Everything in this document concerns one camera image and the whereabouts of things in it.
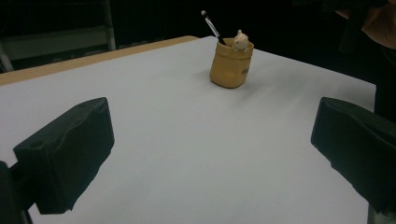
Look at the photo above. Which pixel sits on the brown pen holder with figurine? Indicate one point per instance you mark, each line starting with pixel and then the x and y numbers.
pixel 229 67

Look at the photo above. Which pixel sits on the white board sheet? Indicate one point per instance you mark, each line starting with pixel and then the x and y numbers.
pixel 202 140

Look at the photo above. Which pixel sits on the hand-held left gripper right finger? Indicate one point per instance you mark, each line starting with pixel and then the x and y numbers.
pixel 358 146

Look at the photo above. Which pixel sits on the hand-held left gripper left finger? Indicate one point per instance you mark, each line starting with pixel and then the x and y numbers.
pixel 65 155

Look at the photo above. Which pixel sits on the black and silver pen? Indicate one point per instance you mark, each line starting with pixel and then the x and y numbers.
pixel 213 29

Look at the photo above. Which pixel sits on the grey metal stand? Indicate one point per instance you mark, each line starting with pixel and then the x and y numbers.
pixel 59 40

